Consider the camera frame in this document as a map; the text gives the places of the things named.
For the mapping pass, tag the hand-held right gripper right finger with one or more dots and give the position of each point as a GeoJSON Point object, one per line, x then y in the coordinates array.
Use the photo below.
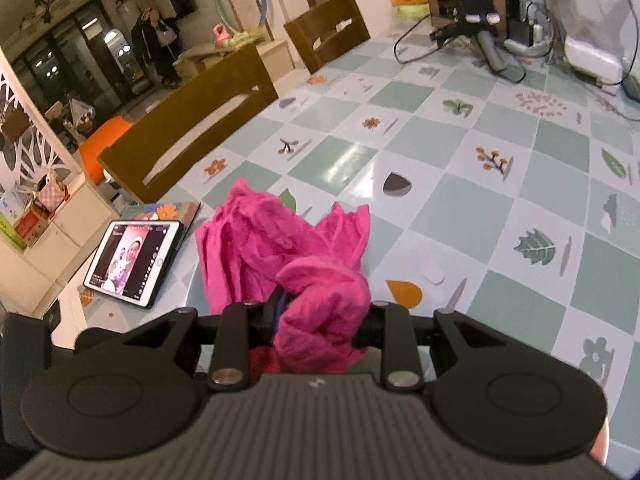
{"type": "Point", "coordinates": [395, 330]}

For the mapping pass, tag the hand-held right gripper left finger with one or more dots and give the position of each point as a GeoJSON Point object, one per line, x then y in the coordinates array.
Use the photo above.
{"type": "Point", "coordinates": [235, 330]}

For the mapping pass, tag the pink cloth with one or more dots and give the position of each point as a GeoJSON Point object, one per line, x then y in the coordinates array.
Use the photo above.
{"type": "Point", "coordinates": [250, 240]}

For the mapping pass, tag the white sideboard cabinet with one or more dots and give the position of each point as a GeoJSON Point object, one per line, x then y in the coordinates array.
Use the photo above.
{"type": "Point", "coordinates": [50, 255]}

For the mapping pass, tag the cardboard box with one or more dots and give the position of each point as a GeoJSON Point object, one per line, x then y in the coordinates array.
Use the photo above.
{"type": "Point", "coordinates": [30, 222]}

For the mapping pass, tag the tablet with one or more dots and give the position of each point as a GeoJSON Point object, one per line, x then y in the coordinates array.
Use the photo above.
{"type": "Point", "coordinates": [130, 260]}

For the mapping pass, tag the checkered leaf-print tablecloth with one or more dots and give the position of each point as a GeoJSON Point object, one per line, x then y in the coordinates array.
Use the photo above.
{"type": "Point", "coordinates": [450, 210]}

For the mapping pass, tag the floral book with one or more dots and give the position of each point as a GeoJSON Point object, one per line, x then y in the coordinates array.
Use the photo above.
{"type": "Point", "coordinates": [170, 210]}

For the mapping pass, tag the checkered handbag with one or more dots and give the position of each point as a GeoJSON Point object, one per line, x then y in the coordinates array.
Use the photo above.
{"type": "Point", "coordinates": [50, 195]}

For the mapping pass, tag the white cutout partition screen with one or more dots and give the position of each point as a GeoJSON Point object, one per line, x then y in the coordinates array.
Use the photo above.
{"type": "Point", "coordinates": [25, 150]}

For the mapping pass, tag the orange seat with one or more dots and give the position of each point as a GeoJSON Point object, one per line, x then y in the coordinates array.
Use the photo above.
{"type": "Point", "coordinates": [100, 142]}

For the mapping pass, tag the wooden chair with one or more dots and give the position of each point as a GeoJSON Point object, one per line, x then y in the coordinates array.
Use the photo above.
{"type": "Point", "coordinates": [200, 105]}
{"type": "Point", "coordinates": [325, 20]}

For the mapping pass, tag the beige low cabinet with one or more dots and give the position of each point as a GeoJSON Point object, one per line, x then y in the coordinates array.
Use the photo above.
{"type": "Point", "coordinates": [275, 60]}

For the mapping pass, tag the pale green toy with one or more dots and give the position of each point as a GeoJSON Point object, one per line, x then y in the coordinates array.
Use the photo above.
{"type": "Point", "coordinates": [245, 37]}

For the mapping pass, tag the glass sliding door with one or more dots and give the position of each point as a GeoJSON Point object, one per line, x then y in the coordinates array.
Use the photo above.
{"type": "Point", "coordinates": [100, 60]}

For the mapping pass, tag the pink toy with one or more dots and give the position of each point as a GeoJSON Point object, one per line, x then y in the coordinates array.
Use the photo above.
{"type": "Point", "coordinates": [220, 34]}

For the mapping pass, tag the white power strip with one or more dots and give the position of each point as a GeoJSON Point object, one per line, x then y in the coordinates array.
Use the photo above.
{"type": "Point", "coordinates": [525, 49]}

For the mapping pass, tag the green packet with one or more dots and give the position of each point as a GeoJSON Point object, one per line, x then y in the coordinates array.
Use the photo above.
{"type": "Point", "coordinates": [412, 11]}

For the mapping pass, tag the black power adapter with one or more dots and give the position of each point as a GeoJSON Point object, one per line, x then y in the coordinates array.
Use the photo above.
{"type": "Point", "coordinates": [520, 32]}

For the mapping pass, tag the white box appliance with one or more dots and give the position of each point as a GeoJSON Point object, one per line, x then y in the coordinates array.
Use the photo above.
{"type": "Point", "coordinates": [592, 57]}

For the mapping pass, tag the ceiling chandelier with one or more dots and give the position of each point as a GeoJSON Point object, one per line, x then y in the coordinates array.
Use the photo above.
{"type": "Point", "coordinates": [42, 2]}

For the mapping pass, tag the plastic-wrapped white item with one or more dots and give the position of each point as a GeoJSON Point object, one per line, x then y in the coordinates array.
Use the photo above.
{"type": "Point", "coordinates": [590, 0]}

